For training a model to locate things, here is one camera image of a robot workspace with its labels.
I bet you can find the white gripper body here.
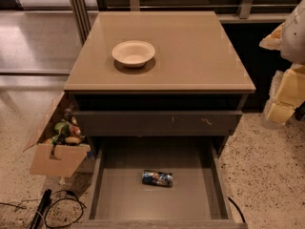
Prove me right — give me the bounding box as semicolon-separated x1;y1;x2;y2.
274;64;305;109

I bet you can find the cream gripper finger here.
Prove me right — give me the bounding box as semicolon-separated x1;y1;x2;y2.
265;101;295;125

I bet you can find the blue redbull can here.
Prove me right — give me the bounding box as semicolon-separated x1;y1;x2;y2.
142;170;173;187

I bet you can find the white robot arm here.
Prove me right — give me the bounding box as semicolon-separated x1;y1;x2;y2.
259;0;305;128

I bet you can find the open grey middle drawer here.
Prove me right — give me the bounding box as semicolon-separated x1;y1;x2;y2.
73;137;248;229

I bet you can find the grey drawer cabinet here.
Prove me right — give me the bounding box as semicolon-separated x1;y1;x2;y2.
65;11;255;151

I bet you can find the closed grey top drawer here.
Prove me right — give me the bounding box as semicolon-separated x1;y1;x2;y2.
75;111;242;136

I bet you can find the white paper bowl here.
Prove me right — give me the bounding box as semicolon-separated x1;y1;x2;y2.
112;40;155;68

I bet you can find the red packet in box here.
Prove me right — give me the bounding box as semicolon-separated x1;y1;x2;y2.
70;125;83;137

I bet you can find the yellow banana in box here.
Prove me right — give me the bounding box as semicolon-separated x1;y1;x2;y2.
65;136;83;144

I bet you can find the green item in box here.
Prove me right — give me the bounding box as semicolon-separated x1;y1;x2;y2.
54;122;70;136

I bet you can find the cardboard box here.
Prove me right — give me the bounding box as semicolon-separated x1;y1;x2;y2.
24;93;92;177

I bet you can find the black bar on floor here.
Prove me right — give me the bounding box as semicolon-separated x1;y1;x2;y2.
29;189;51;229

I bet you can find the black cable right floor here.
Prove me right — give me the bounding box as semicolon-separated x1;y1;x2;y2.
228;197;247;224

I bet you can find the metal window frame post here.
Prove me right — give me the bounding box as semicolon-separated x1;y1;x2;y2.
70;0;91;44

